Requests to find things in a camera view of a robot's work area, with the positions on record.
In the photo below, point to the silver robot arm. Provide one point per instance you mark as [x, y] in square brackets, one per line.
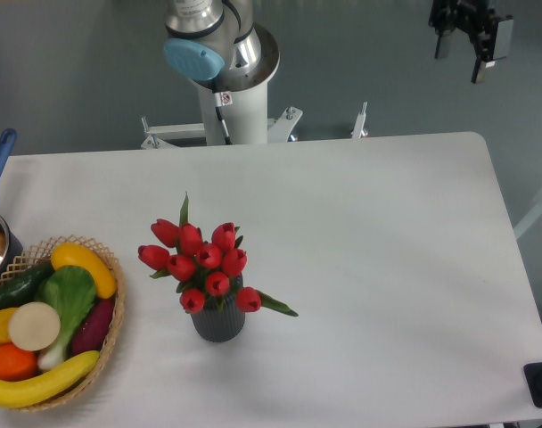
[218, 45]

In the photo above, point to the white round radish slice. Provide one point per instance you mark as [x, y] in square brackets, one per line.
[34, 326]

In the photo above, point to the orange fruit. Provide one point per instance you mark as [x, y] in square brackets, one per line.
[17, 364]

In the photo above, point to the dark grey ribbed vase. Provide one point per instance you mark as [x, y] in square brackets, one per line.
[220, 320]

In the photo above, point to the yellow banana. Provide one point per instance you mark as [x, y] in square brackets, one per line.
[45, 386]

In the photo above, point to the purple sweet potato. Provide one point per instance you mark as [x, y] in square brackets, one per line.
[91, 334]

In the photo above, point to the green bok choy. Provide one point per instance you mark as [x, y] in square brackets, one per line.
[70, 291]

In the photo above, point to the red tulip bouquet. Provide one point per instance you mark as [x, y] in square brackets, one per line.
[208, 272]

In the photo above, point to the green cucumber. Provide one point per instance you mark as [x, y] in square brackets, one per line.
[22, 288]

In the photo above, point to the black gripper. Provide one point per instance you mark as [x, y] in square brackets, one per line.
[489, 33]

